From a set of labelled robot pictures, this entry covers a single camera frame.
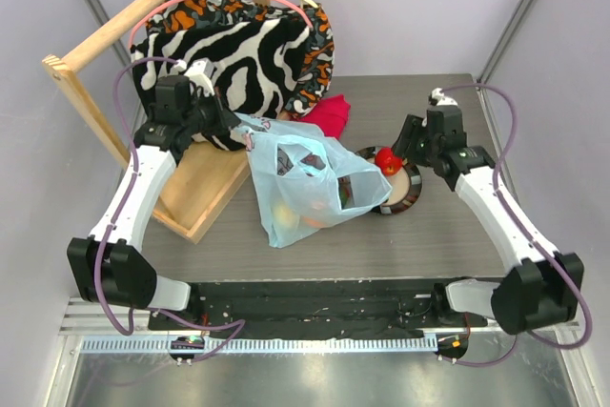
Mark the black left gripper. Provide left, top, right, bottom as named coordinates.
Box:
left=181, top=87, right=240, bottom=136

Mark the red yellow cherry bunch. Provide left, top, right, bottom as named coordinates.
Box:
left=337, top=176, right=355, bottom=209

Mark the light blue cartoon plastic bag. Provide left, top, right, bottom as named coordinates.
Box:
left=232, top=113, right=392, bottom=248

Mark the yellow pear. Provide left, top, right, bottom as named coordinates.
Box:
left=272, top=203, right=300, bottom=230

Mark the orange persimmon fruit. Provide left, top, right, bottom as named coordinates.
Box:
left=300, top=214, right=334, bottom=229

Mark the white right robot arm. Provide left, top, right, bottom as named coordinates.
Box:
left=392, top=106, right=584, bottom=336

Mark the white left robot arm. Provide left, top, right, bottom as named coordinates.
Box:
left=67, top=72, right=240, bottom=330

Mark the red apple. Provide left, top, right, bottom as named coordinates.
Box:
left=374, top=147, right=402, bottom=176

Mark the black fruit plate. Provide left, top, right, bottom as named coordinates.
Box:
left=356, top=146, right=422, bottom=215

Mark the wooden clothes rack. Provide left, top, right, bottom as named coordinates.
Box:
left=41, top=0, right=254, bottom=245

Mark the zebra pattern fleece garment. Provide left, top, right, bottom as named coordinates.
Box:
left=131, top=14, right=312, bottom=153

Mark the red folded cloth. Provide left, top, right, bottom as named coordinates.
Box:
left=298, top=94, right=351, bottom=139

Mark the orange camouflage pattern garment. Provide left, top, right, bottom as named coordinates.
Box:
left=146, top=0, right=335, bottom=118

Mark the pink clothes hanger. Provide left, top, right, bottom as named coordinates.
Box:
left=129, top=0, right=315, bottom=50

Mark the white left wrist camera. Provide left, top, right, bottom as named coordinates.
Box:
left=173, top=58, right=214, bottom=96

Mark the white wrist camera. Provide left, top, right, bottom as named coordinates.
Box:
left=428, top=88, right=458, bottom=107
left=173, top=58, right=214, bottom=96

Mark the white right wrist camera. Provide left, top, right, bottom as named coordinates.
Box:
left=428, top=88, right=458, bottom=107

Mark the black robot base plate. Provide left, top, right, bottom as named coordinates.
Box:
left=147, top=277, right=487, bottom=341

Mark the white slotted cable duct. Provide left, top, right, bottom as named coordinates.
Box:
left=80, top=335, right=437, bottom=355

